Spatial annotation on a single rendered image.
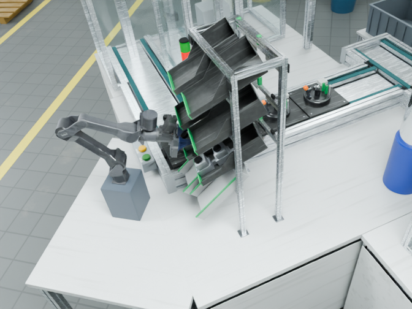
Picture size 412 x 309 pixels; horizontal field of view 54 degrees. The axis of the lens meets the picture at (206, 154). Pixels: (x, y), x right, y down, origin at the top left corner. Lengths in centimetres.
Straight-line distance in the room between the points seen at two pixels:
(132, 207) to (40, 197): 173
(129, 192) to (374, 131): 129
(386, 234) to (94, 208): 129
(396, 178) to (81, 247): 140
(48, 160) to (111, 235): 196
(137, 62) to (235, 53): 155
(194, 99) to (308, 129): 91
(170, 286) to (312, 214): 68
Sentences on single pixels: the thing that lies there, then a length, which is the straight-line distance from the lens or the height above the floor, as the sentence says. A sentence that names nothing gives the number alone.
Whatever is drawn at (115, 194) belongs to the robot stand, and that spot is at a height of 104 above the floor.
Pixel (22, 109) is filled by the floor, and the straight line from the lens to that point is 450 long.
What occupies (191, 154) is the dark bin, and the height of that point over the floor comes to 122.
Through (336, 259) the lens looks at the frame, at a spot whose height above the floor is 73.
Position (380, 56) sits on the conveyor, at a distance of 276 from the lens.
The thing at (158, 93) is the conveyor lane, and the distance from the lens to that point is 248.
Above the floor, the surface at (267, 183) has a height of 86.
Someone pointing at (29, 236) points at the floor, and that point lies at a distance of 324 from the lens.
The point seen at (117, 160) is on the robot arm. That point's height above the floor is 120.
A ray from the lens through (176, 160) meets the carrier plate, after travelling 193.
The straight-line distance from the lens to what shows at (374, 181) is 201.
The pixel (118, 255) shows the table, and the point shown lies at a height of 86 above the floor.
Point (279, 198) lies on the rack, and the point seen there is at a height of 101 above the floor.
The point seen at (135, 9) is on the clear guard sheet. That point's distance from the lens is 306.
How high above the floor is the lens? 232
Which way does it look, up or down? 44 degrees down
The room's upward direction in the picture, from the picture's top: 8 degrees counter-clockwise
